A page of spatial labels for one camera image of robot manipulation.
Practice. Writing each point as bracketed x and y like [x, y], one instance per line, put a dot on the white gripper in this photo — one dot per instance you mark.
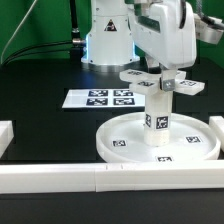
[165, 30]

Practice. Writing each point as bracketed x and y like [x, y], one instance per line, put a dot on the white cross-shaped table base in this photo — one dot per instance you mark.
[148, 84]

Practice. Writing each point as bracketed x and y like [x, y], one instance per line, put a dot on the white round table top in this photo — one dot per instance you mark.
[126, 138]

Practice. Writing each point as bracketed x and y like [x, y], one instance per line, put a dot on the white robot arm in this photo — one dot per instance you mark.
[109, 43]

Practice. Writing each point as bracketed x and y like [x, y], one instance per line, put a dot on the white marker sheet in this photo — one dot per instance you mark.
[102, 98]

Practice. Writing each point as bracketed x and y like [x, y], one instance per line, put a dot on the white left fence block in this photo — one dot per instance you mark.
[6, 135]

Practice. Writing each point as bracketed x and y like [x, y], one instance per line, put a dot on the white front fence bar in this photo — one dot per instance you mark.
[111, 177]

